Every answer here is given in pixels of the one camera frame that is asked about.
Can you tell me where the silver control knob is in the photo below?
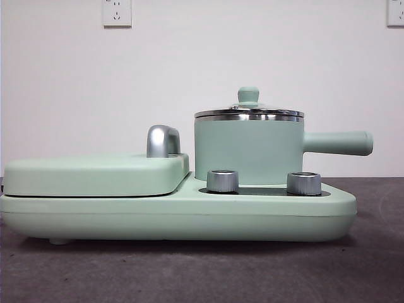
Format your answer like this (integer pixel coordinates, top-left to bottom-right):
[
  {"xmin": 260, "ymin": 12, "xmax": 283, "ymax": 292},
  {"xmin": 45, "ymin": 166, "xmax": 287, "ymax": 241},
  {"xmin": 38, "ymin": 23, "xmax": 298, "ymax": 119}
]
[
  {"xmin": 206, "ymin": 169, "xmax": 240, "ymax": 193},
  {"xmin": 287, "ymin": 172, "xmax": 323, "ymax": 195}
]

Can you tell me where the mint green pot with handle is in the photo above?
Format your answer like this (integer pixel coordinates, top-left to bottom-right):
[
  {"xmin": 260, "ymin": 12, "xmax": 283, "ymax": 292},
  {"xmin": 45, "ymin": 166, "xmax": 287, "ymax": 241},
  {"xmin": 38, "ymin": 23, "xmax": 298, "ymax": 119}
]
[{"xmin": 194, "ymin": 115, "xmax": 374, "ymax": 186}]

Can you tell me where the glass lid with green knob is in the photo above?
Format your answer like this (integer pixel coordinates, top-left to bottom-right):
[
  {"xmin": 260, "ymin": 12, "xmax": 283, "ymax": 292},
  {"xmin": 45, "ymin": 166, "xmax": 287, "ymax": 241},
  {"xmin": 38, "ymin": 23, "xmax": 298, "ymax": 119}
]
[{"xmin": 194, "ymin": 86, "xmax": 306, "ymax": 119}]

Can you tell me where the mint green cooker base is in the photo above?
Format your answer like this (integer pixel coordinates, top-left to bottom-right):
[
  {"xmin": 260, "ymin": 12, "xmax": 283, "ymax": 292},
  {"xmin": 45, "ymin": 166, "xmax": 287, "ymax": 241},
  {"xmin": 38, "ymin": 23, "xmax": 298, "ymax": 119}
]
[{"xmin": 0, "ymin": 170, "xmax": 357, "ymax": 246}]

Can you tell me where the mint green griddle cover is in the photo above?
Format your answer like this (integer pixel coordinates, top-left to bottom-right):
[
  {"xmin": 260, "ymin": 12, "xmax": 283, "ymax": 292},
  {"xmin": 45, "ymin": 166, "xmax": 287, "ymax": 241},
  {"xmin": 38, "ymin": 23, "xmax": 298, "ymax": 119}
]
[{"xmin": 2, "ymin": 153, "xmax": 191, "ymax": 197}]

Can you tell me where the silver cover handle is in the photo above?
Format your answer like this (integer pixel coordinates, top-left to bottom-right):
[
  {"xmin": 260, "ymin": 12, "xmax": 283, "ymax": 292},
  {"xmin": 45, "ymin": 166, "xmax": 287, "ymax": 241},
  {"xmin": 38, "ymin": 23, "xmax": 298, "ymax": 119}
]
[{"xmin": 146, "ymin": 124, "xmax": 182, "ymax": 158}]

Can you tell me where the white wall socket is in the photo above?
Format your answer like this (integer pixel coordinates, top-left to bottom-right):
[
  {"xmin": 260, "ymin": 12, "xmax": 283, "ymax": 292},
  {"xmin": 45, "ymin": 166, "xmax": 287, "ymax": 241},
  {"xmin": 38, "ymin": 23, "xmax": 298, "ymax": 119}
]
[
  {"xmin": 102, "ymin": 0, "xmax": 133, "ymax": 28},
  {"xmin": 386, "ymin": 0, "xmax": 404, "ymax": 28}
]

